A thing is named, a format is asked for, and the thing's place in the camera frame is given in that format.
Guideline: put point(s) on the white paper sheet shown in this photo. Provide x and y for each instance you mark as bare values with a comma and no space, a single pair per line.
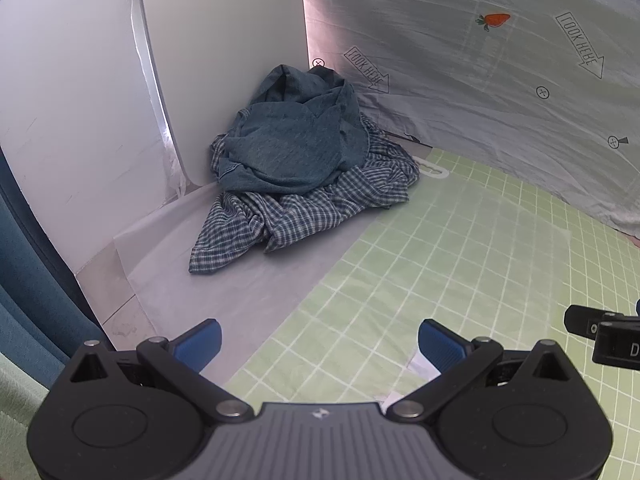
240,285

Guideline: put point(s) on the pink board edge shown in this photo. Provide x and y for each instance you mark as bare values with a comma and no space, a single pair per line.
634,237

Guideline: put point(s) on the blue curtain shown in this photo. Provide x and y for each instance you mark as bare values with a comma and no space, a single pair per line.
35,285

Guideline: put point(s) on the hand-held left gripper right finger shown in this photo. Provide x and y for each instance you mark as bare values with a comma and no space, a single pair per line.
440,344

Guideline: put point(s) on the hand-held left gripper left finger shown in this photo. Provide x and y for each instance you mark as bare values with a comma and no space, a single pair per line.
200,342

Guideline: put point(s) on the blue denim pants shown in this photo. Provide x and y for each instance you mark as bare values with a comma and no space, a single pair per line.
295,135

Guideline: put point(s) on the grey printed bed sheet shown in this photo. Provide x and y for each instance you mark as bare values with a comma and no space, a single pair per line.
475,70

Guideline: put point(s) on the white foam board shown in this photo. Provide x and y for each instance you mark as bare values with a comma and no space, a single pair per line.
65,120
220,35

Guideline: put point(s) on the light green cloth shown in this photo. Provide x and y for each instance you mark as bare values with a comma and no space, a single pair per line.
17,410

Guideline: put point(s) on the blue plaid shirt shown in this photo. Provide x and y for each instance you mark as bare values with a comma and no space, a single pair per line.
300,210

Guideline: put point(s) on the green grid mat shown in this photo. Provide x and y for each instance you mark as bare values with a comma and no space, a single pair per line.
475,280

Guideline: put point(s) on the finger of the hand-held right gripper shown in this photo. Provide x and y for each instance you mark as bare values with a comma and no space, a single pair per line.
617,342
582,321

